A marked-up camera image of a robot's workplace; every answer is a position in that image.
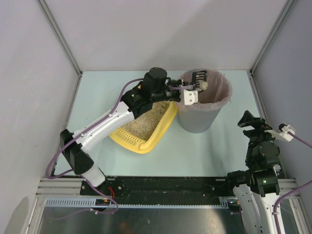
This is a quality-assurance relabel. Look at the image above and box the black slotted litter scoop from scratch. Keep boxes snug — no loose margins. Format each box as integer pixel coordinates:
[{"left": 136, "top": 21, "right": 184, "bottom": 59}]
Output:
[{"left": 192, "top": 70, "right": 208, "bottom": 91}]

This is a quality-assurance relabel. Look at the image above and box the white litter clump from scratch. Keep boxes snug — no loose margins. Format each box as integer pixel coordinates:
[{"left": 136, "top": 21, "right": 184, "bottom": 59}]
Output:
[{"left": 198, "top": 80, "right": 208, "bottom": 92}]

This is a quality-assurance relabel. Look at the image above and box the grey trash bin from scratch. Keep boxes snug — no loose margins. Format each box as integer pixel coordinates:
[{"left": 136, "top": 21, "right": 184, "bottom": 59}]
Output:
[{"left": 177, "top": 109, "right": 221, "bottom": 134}]

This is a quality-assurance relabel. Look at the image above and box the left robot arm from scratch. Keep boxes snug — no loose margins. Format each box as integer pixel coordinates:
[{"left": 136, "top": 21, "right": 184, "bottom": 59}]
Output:
[{"left": 60, "top": 67, "right": 198, "bottom": 187}]

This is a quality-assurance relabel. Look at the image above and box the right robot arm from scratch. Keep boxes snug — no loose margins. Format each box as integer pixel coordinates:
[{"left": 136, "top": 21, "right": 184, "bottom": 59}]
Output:
[{"left": 227, "top": 111, "right": 285, "bottom": 234}]

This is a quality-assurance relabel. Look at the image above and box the beige cat litter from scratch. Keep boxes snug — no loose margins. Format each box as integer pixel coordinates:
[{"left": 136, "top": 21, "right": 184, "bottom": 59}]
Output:
[{"left": 121, "top": 101, "right": 170, "bottom": 141}]

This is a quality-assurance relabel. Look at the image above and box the yellow litter box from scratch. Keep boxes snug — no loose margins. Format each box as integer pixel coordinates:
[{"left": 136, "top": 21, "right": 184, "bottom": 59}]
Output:
[{"left": 109, "top": 102, "right": 177, "bottom": 154}]

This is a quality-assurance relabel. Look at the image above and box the pink plastic bin liner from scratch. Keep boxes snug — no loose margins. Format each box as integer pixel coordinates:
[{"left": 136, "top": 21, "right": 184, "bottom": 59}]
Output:
[{"left": 174, "top": 69, "right": 233, "bottom": 112}]

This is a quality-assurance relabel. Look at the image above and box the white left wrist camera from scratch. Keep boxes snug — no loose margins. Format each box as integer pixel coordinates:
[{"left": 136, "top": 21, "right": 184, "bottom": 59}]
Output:
[{"left": 180, "top": 89, "right": 198, "bottom": 105}]

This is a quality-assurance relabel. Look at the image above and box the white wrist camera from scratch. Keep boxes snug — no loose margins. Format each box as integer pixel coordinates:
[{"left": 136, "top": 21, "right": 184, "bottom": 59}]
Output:
[
  {"left": 265, "top": 122, "right": 296, "bottom": 142},
  {"left": 180, "top": 89, "right": 198, "bottom": 105}
]

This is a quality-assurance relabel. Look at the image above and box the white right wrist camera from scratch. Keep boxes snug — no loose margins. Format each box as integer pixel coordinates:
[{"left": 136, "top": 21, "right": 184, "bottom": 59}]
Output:
[{"left": 265, "top": 122, "right": 296, "bottom": 142}]

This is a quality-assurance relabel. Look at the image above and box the grey slotted cable duct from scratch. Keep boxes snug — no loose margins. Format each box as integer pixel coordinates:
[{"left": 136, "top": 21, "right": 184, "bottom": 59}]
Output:
[{"left": 45, "top": 198, "right": 239, "bottom": 209}]

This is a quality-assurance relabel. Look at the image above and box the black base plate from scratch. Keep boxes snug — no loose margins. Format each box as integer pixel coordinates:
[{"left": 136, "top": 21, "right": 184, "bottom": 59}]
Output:
[{"left": 80, "top": 176, "right": 237, "bottom": 205}]

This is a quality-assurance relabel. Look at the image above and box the right aluminium frame post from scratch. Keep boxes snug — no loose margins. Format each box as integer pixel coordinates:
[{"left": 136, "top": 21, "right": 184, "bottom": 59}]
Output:
[{"left": 250, "top": 0, "right": 297, "bottom": 74}]

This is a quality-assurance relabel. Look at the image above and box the aluminium frame post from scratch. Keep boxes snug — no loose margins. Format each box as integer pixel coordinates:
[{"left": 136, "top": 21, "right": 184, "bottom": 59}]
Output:
[
  {"left": 36, "top": 0, "right": 82, "bottom": 76},
  {"left": 250, "top": 0, "right": 297, "bottom": 74}
]

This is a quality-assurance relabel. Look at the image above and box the left aluminium frame post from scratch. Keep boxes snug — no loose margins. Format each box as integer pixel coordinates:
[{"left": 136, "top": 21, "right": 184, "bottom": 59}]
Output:
[{"left": 36, "top": 0, "right": 82, "bottom": 76}]

